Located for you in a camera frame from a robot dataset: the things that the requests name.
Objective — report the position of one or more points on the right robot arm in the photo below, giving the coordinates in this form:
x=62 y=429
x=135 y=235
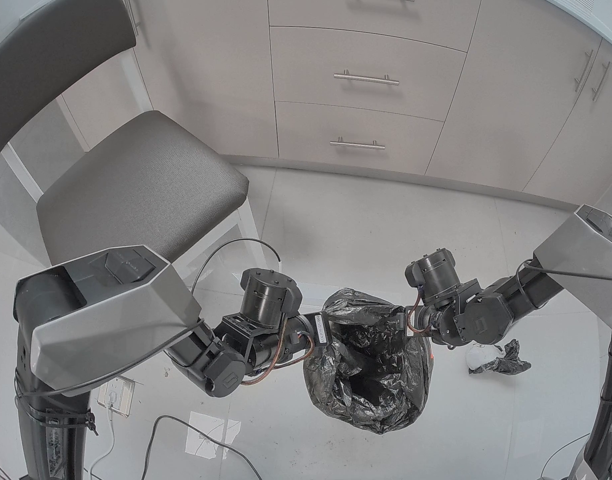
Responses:
x=570 y=263

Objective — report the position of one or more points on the white paper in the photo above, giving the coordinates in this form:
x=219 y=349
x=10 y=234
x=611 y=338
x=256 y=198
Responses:
x=478 y=359

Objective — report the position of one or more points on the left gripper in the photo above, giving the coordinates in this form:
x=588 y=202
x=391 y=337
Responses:
x=308 y=335

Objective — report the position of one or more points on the grey padded white chair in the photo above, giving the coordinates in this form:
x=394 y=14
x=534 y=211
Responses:
x=136 y=188

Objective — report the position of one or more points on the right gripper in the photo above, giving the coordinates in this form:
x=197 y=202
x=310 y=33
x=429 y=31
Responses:
x=427 y=320

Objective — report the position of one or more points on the black plastic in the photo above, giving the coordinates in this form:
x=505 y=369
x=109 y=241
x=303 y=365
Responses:
x=510 y=360

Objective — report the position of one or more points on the beige cabinet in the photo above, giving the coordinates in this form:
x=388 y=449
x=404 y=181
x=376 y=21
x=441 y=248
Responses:
x=366 y=58

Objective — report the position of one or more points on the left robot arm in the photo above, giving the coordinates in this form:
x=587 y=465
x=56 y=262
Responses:
x=111 y=308

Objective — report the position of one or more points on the black plastic bag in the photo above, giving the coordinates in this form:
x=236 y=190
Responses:
x=371 y=368

